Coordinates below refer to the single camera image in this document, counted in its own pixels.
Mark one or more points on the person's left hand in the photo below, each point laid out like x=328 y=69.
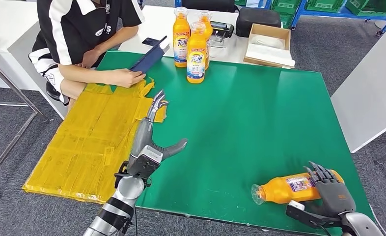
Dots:
x=90 y=58

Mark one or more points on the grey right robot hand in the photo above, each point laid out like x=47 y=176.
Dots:
x=336 y=195

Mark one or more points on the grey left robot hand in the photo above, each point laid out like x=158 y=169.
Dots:
x=142 y=136

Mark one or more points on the person's right hand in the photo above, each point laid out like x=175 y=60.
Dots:
x=128 y=78

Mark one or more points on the tablet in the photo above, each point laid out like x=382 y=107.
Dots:
x=149 y=58

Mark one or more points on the orange detergent bottle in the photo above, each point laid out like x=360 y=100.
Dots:
x=181 y=27
x=277 y=192
x=196 y=42
x=209 y=32

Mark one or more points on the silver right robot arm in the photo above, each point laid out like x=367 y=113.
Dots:
x=362 y=226

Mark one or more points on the person's right forearm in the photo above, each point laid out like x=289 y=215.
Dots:
x=85 y=74

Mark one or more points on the person's left forearm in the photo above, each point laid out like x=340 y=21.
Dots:
x=118 y=40

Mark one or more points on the person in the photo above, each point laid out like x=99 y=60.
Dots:
x=69 y=26

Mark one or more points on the dark blue smartphone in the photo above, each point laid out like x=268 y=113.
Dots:
x=149 y=41

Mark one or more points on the black stool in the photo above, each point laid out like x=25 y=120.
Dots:
x=51 y=92

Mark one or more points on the yellow taped cardboard sheet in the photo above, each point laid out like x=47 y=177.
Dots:
x=82 y=146

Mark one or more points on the white desk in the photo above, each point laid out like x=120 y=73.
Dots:
x=157 y=22
x=4 y=22

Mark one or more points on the large white table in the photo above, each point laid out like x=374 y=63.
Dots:
x=372 y=97

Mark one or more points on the green table mat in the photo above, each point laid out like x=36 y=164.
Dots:
x=245 y=114

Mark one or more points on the black remote controller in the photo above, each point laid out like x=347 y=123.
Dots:
x=224 y=29

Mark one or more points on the black chair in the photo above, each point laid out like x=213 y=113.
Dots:
x=209 y=5

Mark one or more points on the white foam sheet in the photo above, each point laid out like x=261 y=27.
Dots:
x=267 y=57

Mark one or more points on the black carry case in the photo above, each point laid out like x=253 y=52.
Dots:
x=258 y=19

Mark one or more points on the brown cardboard box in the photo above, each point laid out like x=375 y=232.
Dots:
x=267 y=31

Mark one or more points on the green plastic crate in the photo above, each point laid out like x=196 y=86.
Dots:
x=286 y=20
x=372 y=6
x=324 y=5
x=285 y=6

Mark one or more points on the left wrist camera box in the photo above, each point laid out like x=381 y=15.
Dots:
x=146 y=163

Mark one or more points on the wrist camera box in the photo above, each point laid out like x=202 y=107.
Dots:
x=146 y=163
x=300 y=215

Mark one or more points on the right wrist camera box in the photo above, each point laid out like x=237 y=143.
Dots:
x=300 y=215

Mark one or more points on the metal table frame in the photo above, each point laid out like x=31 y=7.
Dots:
x=11 y=149

